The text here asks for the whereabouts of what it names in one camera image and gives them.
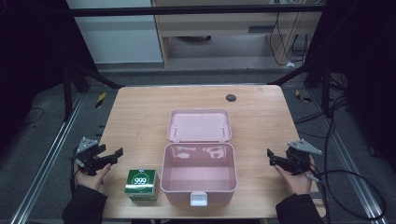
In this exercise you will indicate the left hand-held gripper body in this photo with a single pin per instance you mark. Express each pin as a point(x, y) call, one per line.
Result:
point(88, 157)

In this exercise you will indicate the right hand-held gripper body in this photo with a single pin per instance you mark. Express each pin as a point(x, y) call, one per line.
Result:
point(299, 161)

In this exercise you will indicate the green medicine box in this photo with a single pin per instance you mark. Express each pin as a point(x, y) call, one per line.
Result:
point(140, 183)

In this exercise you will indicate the pink plastic storage box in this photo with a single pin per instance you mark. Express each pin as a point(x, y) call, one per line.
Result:
point(199, 174)

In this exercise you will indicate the person's right hand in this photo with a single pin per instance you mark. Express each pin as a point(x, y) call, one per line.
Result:
point(297, 184)

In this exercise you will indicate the person's left hand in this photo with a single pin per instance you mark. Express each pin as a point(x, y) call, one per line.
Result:
point(91, 181)

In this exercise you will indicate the yellow black tape strip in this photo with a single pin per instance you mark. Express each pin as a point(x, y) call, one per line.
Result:
point(302, 97)
point(100, 99)

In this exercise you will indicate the dark round table grommet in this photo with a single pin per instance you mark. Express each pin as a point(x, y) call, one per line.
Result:
point(230, 98)

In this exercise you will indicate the white power plug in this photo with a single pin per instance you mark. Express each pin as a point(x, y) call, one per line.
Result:
point(290, 64)

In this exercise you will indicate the white cabinet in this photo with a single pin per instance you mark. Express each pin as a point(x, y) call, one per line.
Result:
point(118, 40)

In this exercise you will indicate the dark curtain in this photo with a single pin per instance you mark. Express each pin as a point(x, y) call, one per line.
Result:
point(31, 62)
point(367, 62)

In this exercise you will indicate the light wooden desk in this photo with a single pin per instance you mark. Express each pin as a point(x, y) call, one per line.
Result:
point(218, 23)

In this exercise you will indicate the aluminium floor rail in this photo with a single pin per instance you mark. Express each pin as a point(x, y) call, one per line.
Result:
point(368, 199)
point(46, 165)

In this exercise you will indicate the black upright frame post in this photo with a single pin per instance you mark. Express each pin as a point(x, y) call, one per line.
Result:
point(67, 96)

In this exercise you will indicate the black diagonal frame strut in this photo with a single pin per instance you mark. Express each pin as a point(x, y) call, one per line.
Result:
point(99, 77)
point(292, 74)

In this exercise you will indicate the black frame crossbar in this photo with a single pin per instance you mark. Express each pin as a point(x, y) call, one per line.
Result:
point(186, 11)

